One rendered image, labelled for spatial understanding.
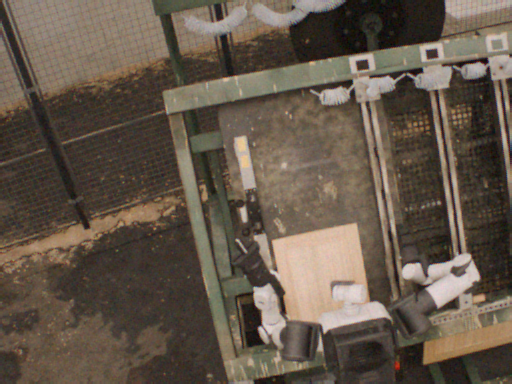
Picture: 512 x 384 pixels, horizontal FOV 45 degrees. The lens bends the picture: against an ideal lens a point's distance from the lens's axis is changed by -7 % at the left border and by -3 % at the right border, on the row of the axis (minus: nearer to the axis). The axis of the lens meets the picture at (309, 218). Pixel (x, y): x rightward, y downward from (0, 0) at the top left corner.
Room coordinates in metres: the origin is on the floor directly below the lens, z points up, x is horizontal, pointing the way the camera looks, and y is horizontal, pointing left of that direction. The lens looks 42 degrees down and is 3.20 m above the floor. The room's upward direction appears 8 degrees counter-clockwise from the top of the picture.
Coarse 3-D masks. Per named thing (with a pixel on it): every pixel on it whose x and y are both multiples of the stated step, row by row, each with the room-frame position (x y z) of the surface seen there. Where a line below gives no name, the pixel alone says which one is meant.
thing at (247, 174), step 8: (240, 152) 2.19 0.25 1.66; (248, 152) 2.19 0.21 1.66; (240, 160) 2.17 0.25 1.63; (248, 160) 2.17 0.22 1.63; (240, 168) 2.16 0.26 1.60; (248, 168) 2.15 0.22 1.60; (248, 176) 2.14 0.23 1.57; (248, 184) 2.12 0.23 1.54; (256, 240) 2.00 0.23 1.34; (264, 240) 2.00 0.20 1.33; (264, 248) 1.98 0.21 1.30; (264, 256) 1.96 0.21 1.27
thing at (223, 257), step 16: (416, 160) 3.11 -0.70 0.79; (224, 224) 2.75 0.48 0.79; (224, 240) 2.61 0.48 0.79; (224, 256) 2.49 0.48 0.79; (448, 256) 2.52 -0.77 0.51; (224, 272) 2.37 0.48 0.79; (240, 304) 2.73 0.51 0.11; (240, 320) 2.09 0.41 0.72; (240, 336) 1.93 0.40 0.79; (256, 336) 1.92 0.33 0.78; (400, 352) 1.93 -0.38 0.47; (416, 352) 2.00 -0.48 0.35; (400, 368) 1.93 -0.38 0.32
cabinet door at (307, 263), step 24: (288, 240) 2.01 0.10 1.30; (312, 240) 2.01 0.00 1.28; (336, 240) 2.01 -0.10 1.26; (288, 264) 1.96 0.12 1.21; (312, 264) 1.96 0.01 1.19; (336, 264) 1.96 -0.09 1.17; (360, 264) 1.95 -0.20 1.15; (288, 288) 1.90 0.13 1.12; (312, 288) 1.90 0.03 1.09; (288, 312) 1.84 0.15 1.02; (312, 312) 1.84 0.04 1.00
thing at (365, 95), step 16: (352, 64) 2.32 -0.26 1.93; (368, 80) 2.29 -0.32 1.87; (368, 96) 2.26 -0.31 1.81; (368, 112) 2.26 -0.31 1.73; (368, 128) 2.22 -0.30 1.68; (368, 144) 2.18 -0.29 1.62; (368, 160) 2.19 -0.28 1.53; (384, 176) 2.11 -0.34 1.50; (384, 192) 2.08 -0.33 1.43; (384, 208) 2.07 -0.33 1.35; (384, 224) 2.00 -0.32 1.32; (384, 240) 1.97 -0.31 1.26; (384, 256) 1.96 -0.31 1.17; (400, 272) 1.89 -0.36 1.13; (400, 288) 1.86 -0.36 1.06
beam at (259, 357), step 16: (480, 304) 1.82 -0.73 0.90; (464, 320) 1.78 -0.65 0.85; (480, 320) 1.78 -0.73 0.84; (496, 320) 1.78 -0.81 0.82; (400, 336) 1.75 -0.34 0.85; (416, 336) 1.75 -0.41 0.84; (432, 336) 1.75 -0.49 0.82; (240, 352) 1.77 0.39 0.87; (256, 352) 1.74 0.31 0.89; (272, 352) 1.72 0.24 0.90; (320, 352) 1.72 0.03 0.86; (224, 368) 1.69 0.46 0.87; (240, 368) 1.68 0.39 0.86; (256, 368) 1.68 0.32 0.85; (272, 368) 1.68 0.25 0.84; (288, 368) 1.68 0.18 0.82
